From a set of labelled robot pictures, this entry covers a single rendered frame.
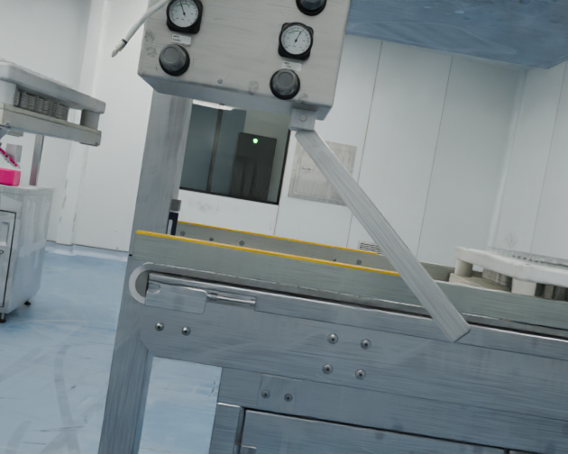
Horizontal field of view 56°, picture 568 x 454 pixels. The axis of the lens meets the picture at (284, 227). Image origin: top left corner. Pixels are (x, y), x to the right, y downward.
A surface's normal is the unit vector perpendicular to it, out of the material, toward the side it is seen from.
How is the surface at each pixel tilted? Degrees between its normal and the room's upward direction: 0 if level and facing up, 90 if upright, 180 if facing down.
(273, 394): 90
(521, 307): 90
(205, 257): 90
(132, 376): 90
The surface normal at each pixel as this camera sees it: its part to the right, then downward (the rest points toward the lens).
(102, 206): 0.15, 0.07
